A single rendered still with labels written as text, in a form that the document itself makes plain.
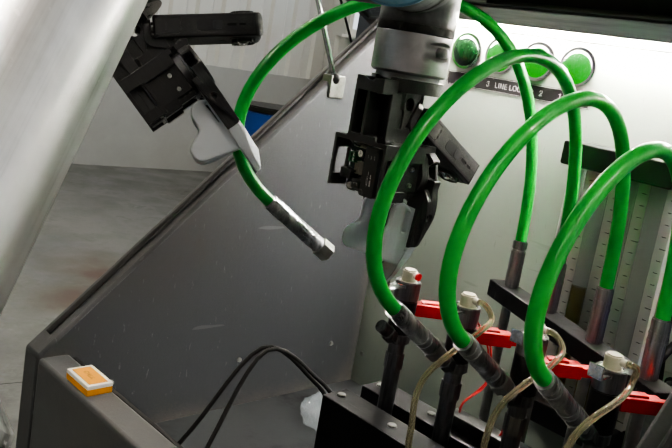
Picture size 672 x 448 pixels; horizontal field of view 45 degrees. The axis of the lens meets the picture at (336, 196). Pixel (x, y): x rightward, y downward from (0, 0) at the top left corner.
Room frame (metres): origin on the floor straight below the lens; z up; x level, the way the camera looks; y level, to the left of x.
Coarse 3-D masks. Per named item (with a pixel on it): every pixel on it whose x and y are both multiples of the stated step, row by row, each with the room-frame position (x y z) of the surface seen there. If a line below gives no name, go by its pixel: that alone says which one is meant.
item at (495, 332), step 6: (492, 330) 0.79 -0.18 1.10; (498, 330) 0.79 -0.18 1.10; (480, 336) 0.78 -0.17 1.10; (486, 336) 0.78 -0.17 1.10; (492, 336) 0.79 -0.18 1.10; (498, 336) 0.79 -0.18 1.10; (504, 336) 0.79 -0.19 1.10; (480, 342) 0.78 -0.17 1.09; (486, 342) 0.78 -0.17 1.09; (492, 342) 0.79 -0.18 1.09; (498, 342) 0.79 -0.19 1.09; (504, 342) 0.79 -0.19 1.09; (510, 342) 0.79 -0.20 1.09
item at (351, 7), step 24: (312, 24) 0.86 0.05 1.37; (480, 24) 0.95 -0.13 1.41; (288, 48) 0.86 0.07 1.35; (504, 48) 0.96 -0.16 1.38; (264, 72) 0.85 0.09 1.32; (240, 96) 0.84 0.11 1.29; (528, 96) 0.97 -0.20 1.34; (240, 120) 0.84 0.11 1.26; (528, 144) 0.98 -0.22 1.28; (240, 168) 0.85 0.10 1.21; (528, 168) 0.98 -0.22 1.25; (264, 192) 0.86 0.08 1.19; (528, 192) 0.98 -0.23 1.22; (528, 216) 0.98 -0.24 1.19
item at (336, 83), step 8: (320, 0) 1.13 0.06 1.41; (320, 8) 1.13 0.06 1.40; (328, 40) 1.14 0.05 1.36; (328, 48) 1.15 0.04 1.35; (328, 56) 1.15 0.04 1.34; (328, 80) 1.16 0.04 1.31; (336, 80) 1.16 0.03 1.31; (344, 80) 1.17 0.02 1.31; (328, 88) 1.16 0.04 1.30; (336, 88) 1.16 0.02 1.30; (328, 96) 1.15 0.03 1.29; (336, 96) 1.16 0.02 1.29
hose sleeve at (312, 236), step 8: (280, 200) 0.87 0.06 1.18; (272, 208) 0.86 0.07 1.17; (280, 208) 0.86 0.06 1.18; (288, 208) 0.87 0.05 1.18; (280, 216) 0.86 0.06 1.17; (288, 216) 0.86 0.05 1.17; (296, 216) 0.87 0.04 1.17; (288, 224) 0.87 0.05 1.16; (296, 224) 0.87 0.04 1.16; (304, 224) 0.88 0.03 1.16; (296, 232) 0.87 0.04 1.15; (304, 232) 0.87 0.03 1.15; (312, 232) 0.88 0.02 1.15; (304, 240) 0.88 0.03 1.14; (312, 240) 0.88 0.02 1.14; (320, 240) 0.88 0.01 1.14; (312, 248) 0.88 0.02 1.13
